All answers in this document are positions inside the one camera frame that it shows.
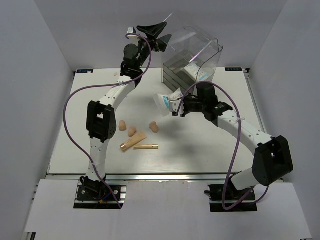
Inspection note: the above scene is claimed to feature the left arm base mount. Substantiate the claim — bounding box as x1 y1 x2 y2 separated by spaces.
73 176 125 210

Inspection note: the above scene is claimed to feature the aluminium table front rail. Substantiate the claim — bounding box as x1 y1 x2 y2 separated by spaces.
47 171 283 183

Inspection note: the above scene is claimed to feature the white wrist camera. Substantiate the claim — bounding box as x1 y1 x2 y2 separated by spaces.
126 26 140 45
169 99 184 116

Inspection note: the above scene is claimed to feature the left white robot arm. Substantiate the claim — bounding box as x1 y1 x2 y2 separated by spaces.
84 21 172 200

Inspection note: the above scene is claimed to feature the beige makeup sponge middle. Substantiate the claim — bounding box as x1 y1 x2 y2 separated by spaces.
128 125 137 138

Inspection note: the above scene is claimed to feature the beige makeup sponge upright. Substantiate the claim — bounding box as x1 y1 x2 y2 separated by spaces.
118 120 127 132

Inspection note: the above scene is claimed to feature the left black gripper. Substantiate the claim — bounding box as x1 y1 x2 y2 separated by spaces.
135 22 171 69

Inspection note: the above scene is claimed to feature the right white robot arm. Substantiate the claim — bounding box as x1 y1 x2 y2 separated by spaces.
167 82 294 200

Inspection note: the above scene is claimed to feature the cotton pad pack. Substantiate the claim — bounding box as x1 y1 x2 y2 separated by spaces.
181 62 214 82
153 88 183 117

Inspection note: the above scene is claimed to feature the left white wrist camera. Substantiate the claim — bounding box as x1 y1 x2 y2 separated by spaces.
126 26 140 45

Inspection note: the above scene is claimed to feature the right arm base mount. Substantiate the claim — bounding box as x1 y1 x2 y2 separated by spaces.
204 184 258 213

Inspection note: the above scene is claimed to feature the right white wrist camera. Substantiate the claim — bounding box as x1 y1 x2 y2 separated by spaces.
169 99 184 116

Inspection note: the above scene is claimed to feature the beige makeup sponge right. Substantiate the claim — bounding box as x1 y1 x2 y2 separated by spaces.
149 121 159 133

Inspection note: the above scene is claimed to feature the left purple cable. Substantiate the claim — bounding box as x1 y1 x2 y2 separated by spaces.
63 33 152 210

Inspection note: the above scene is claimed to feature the clear acrylic organizer box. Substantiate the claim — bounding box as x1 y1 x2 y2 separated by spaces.
162 11 224 93

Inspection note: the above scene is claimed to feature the gold slim concealer stick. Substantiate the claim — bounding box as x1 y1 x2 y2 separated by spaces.
133 144 159 150

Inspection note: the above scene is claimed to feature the beige foundation tube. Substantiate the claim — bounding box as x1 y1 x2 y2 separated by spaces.
120 131 147 152

